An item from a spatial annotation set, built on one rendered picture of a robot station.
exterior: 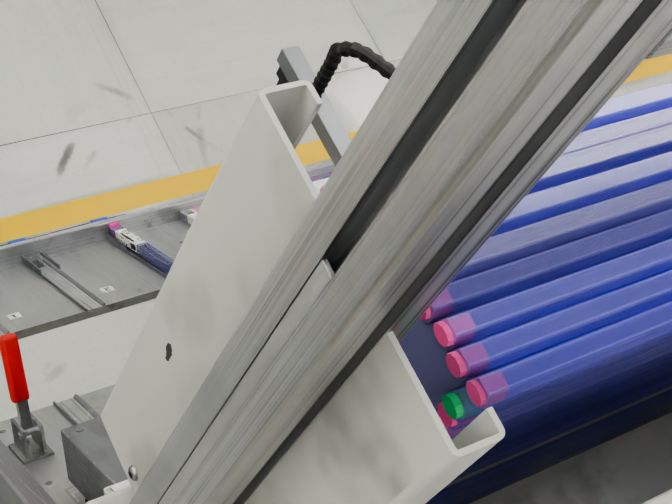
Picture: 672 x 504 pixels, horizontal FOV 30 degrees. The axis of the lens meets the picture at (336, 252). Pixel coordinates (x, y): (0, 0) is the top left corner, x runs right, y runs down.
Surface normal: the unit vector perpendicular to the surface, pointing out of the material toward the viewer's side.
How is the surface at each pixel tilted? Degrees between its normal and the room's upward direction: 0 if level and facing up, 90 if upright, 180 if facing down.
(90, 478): 90
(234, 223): 90
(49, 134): 0
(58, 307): 43
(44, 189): 0
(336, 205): 90
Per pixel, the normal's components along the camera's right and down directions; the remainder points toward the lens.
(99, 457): -0.06, -0.93
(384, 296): 0.45, 0.83
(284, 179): -0.83, 0.25
